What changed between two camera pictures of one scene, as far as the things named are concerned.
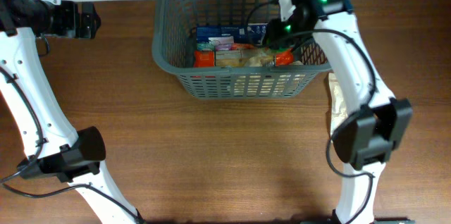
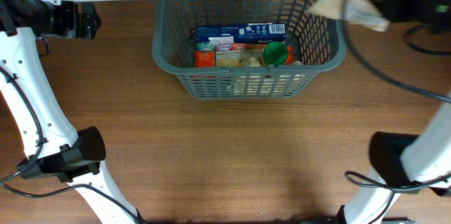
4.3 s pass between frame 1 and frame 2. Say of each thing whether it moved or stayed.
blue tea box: stayed
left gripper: stayed
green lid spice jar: moved
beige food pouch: moved
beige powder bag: stayed
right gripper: moved
